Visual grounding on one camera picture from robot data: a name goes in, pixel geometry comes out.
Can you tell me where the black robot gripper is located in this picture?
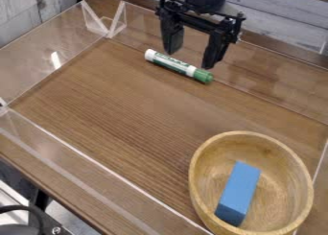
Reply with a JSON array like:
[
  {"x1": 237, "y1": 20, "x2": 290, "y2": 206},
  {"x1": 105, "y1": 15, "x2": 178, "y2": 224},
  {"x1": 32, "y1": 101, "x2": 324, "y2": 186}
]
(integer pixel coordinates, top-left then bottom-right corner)
[{"x1": 154, "y1": 0, "x2": 246, "y2": 69}]

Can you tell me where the blue rectangular block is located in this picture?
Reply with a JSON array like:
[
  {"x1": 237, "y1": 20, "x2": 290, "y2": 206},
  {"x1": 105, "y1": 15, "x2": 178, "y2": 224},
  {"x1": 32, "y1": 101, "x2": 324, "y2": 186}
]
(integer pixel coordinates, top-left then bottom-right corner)
[{"x1": 213, "y1": 162, "x2": 261, "y2": 226}]

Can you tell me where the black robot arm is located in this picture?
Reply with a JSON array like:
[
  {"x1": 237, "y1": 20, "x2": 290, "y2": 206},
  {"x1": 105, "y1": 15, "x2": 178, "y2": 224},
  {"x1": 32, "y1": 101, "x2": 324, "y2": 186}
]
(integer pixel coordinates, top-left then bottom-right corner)
[{"x1": 154, "y1": 0, "x2": 246, "y2": 69}]

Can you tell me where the brown wooden bowl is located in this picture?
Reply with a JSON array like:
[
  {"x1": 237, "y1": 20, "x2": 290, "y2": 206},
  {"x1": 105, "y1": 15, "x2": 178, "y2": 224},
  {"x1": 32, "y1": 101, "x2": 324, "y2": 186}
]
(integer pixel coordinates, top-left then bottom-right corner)
[{"x1": 188, "y1": 130, "x2": 313, "y2": 235}]

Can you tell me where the green white marker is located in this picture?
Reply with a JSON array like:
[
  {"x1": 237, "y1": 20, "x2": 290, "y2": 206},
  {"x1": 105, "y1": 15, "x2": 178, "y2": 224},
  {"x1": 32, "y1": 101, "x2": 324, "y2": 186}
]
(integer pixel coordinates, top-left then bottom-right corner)
[{"x1": 145, "y1": 49, "x2": 213, "y2": 83}]

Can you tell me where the black metal table leg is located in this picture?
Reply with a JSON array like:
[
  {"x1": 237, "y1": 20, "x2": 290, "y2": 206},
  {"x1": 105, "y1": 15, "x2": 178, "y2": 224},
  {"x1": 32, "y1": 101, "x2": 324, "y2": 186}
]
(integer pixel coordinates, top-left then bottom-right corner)
[{"x1": 33, "y1": 189, "x2": 49, "y2": 211}]

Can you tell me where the clear acrylic tray wall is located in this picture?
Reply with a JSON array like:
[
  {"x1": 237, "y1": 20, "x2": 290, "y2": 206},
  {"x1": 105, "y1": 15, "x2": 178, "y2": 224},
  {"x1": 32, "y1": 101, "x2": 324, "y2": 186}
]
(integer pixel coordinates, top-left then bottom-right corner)
[{"x1": 0, "y1": 0, "x2": 328, "y2": 235}]

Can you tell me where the black cable lower left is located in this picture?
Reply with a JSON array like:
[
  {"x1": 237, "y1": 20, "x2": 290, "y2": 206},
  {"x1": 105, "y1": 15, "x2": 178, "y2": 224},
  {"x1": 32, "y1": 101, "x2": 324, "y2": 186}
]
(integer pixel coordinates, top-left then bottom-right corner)
[{"x1": 0, "y1": 204, "x2": 46, "y2": 235}]

